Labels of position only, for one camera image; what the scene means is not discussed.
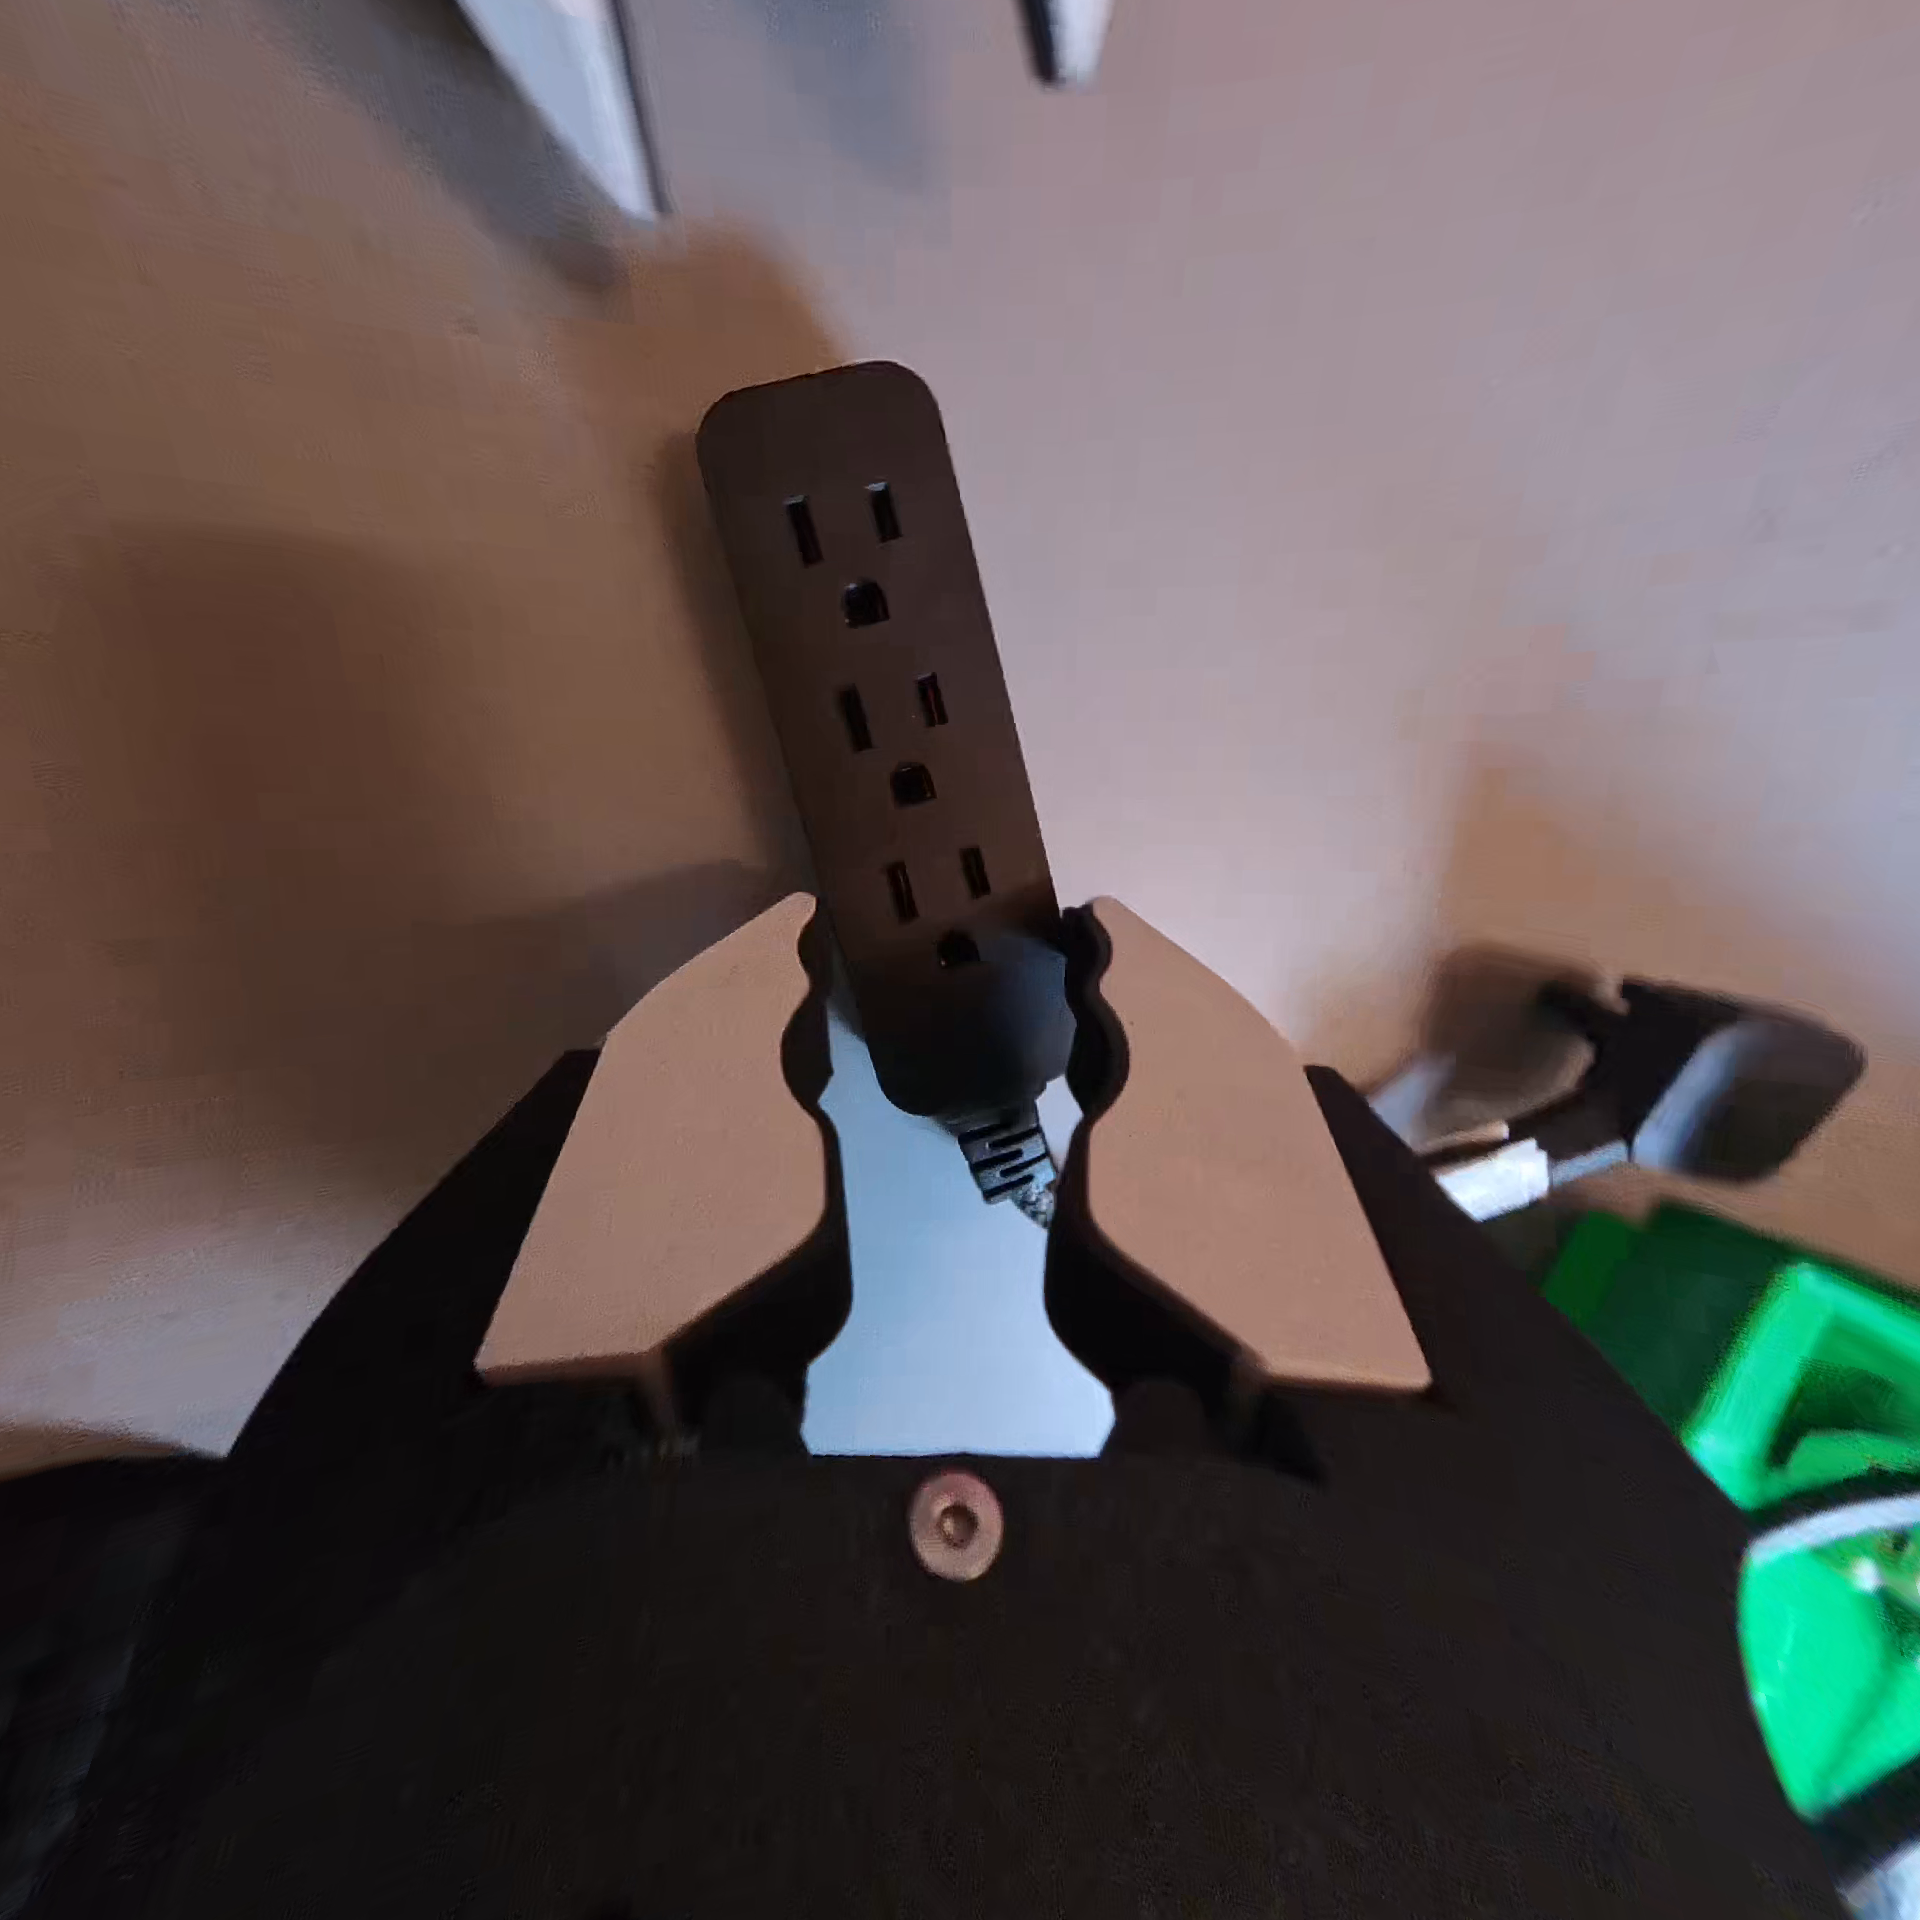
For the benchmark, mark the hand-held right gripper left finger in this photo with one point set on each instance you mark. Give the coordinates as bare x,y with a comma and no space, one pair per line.
660,1170

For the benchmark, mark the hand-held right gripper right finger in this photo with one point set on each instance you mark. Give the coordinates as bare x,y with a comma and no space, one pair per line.
1230,1170

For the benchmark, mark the black angled plug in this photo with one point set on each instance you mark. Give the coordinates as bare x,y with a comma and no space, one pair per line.
1727,1072

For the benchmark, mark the green plastic bin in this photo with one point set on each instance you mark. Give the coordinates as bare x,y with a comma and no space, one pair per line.
1801,1349

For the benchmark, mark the black power strip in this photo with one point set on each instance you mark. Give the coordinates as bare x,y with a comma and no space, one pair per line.
870,452

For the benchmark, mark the silver metal piece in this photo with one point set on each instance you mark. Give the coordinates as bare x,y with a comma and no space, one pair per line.
1068,37
577,91

